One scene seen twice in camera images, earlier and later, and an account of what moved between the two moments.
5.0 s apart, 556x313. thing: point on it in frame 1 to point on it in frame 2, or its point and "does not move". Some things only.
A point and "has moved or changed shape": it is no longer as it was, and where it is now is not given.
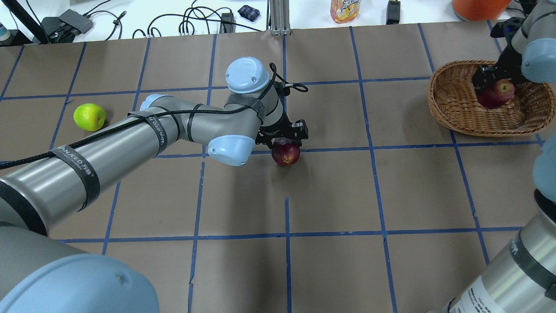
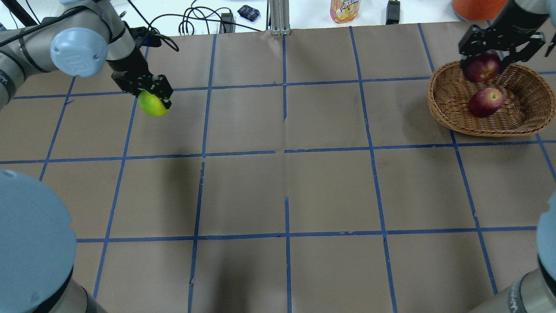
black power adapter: x=226 y=27 does not move
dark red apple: x=285 y=151 to x=481 y=67
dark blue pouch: x=251 y=14 does not move
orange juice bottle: x=344 y=11 does not move
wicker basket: x=455 y=101 does not move
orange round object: x=480 y=10 does not move
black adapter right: x=393 y=10 does not move
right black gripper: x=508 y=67 to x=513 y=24
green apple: x=89 y=117 has moved or changed shape
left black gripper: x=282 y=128 to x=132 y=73
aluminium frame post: x=279 y=17 does not move
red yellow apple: x=496 y=95 to x=485 y=101
